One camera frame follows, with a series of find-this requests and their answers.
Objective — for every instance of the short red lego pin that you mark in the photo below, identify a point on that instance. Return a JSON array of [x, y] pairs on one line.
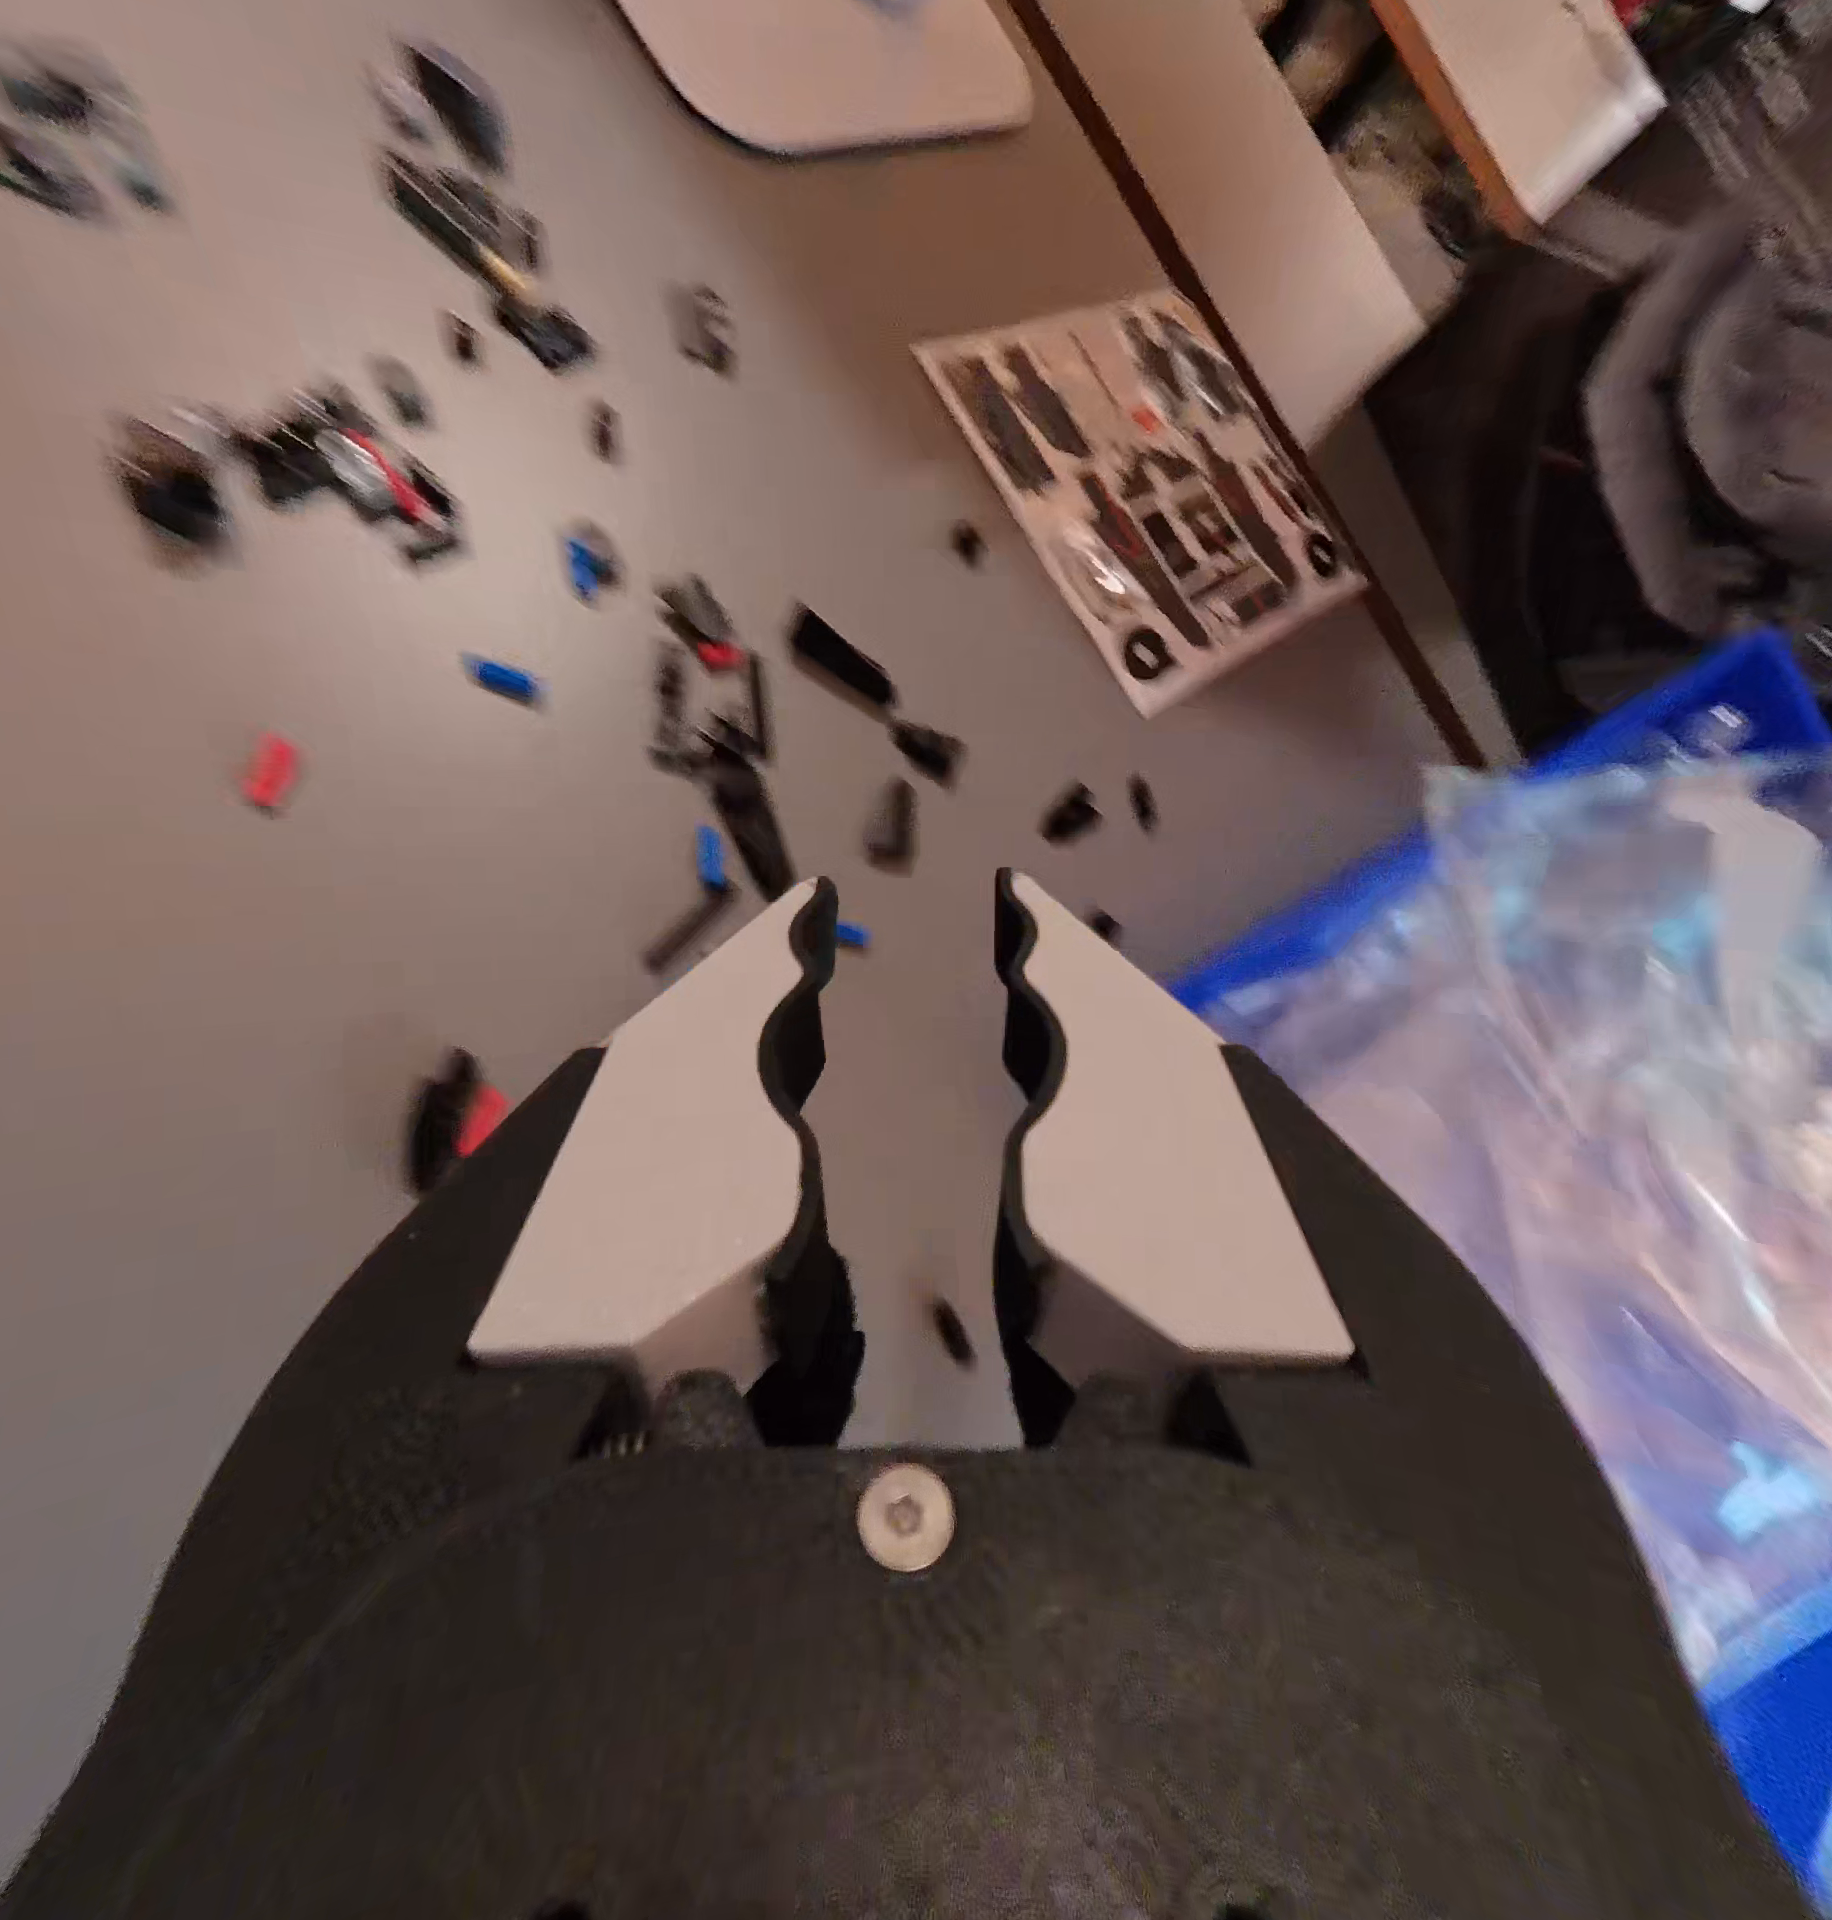
[[274, 779]]

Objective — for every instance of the small black lego piece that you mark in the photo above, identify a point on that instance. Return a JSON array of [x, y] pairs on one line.
[[964, 544]]

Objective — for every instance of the dark round lego bushing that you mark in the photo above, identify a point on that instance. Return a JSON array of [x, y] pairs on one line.
[[704, 329]]

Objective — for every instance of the pile of black lego pieces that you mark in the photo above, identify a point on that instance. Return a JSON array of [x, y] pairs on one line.
[[843, 654]]

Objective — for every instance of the blue lego pin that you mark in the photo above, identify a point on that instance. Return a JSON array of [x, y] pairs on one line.
[[501, 682]]

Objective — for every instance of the blue pin with grey connector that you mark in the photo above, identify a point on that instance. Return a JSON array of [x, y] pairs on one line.
[[592, 562]]

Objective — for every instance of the black and grey lego joint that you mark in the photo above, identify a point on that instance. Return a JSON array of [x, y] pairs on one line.
[[171, 481]]

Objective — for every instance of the dark grey angled lego beam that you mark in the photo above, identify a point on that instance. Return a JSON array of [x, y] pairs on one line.
[[461, 216]]

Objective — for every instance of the blue storage bin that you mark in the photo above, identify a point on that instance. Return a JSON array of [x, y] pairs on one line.
[[1787, 1800]]

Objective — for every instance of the cluster of grey lego connectors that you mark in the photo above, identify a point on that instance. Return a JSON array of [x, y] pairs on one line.
[[48, 135]]

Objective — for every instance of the cluster of dark lego connectors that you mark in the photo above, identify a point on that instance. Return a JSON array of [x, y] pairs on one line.
[[362, 465]]

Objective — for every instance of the lego sticker sheet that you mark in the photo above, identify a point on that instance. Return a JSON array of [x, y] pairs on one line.
[[1157, 510]]

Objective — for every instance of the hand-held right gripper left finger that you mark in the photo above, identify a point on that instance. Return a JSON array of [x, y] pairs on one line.
[[662, 1185]]

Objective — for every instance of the dark grey curved lego brick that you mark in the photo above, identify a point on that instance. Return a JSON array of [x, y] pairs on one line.
[[454, 106]]

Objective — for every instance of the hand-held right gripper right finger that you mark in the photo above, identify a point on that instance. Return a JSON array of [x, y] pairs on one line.
[[1173, 1185]]

